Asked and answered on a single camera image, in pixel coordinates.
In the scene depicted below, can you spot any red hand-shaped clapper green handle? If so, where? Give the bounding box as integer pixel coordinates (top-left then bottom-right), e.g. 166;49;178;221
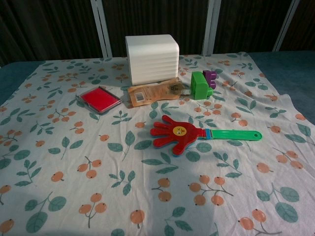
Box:
150;115;263;158

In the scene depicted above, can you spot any brown paper packet with barcode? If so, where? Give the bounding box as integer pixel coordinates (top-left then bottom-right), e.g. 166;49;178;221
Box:
127;78;187;109

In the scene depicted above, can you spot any green plastic toy block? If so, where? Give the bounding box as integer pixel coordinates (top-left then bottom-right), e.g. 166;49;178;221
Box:
190;71;214;101

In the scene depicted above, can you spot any white ribbed plastic box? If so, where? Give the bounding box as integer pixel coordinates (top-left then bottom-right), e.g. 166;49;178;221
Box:
125;34;181;86

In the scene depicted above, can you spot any red ink pad clear case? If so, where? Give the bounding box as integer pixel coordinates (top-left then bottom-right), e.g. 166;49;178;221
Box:
75;85;122;116

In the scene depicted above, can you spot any purple plastic toy block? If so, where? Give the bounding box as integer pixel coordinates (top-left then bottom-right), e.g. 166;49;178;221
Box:
202;69;217;89

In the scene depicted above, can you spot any floral fruit print tablecloth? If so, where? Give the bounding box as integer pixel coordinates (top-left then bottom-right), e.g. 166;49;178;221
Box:
0;53;315;236

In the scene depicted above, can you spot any white metal frame post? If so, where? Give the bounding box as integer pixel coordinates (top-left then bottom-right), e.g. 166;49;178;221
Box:
203;0;221;55
90;0;113;59
273;0;302;52

